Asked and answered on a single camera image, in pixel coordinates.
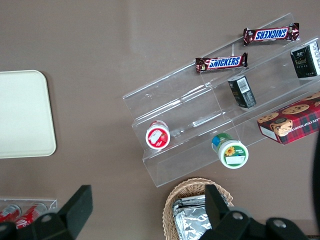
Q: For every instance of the light tan wicker basket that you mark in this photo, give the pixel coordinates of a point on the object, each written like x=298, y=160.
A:
x=190, y=187

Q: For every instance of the red tartan cookie box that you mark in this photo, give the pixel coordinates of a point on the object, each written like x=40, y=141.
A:
x=292, y=122

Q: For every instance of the green label yogurt cup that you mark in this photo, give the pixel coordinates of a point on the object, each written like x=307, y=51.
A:
x=232, y=153

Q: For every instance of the beige plastic tray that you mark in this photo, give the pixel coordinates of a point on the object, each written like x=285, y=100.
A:
x=22, y=115

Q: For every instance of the small black carton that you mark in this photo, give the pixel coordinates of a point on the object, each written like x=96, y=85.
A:
x=306, y=60
x=242, y=92

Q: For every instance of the Snickers chocolate bar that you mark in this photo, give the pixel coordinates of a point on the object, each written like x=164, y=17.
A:
x=271, y=34
x=221, y=62

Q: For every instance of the clear acrylic bottle rack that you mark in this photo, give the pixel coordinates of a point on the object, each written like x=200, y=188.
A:
x=51, y=203

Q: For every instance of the clear acrylic stepped shelf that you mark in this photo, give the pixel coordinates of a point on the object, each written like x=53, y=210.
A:
x=180, y=105

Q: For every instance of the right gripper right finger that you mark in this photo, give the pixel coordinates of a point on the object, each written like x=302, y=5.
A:
x=225, y=222

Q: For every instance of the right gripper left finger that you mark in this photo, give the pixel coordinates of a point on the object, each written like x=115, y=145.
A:
x=72, y=215

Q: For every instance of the red label yogurt cup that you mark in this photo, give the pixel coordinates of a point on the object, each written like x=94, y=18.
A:
x=158, y=136

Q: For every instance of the silver foil packet stack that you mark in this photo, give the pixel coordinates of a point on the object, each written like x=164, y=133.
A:
x=190, y=217

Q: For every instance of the red cola bottle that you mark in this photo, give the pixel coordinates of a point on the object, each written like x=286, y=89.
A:
x=8, y=213
x=28, y=216

